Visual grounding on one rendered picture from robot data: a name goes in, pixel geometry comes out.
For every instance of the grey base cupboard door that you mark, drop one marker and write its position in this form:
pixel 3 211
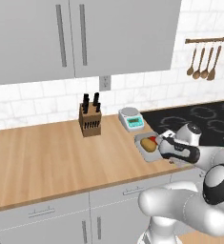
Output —
pixel 43 232
pixel 119 225

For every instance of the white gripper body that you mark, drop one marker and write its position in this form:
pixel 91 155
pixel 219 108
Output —
pixel 168 134

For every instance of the grey drawer front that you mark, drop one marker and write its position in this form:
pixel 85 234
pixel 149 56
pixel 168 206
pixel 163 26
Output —
pixel 186 178
pixel 15 217
pixel 110 192

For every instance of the grey wall cupboard door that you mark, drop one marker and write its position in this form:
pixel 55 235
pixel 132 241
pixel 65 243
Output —
pixel 126 35
pixel 24 38

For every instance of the brown potato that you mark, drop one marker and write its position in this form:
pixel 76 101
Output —
pixel 148 145

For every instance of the grey wall socket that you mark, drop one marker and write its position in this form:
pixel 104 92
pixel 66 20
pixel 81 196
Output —
pixel 105 83

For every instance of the wooden spatula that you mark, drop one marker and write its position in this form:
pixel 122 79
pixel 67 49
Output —
pixel 211 74

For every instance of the black hob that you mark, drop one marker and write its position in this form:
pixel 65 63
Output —
pixel 193 119

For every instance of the wooden knife block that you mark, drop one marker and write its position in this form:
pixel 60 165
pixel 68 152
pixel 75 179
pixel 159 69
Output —
pixel 90 123

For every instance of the red tomato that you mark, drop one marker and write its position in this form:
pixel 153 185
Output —
pixel 152 138

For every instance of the white and teal kitchen scale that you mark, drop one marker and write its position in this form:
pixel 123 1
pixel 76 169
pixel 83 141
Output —
pixel 131 120

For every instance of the wooden spoon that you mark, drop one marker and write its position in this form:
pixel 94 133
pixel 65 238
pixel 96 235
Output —
pixel 197 74
pixel 205 74
pixel 190 70

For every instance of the grey vegetable container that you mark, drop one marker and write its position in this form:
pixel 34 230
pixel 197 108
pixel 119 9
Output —
pixel 141 152

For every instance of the wooden utensil rail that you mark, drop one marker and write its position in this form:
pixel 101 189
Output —
pixel 205 40

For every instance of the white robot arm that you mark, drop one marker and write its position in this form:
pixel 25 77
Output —
pixel 193 206

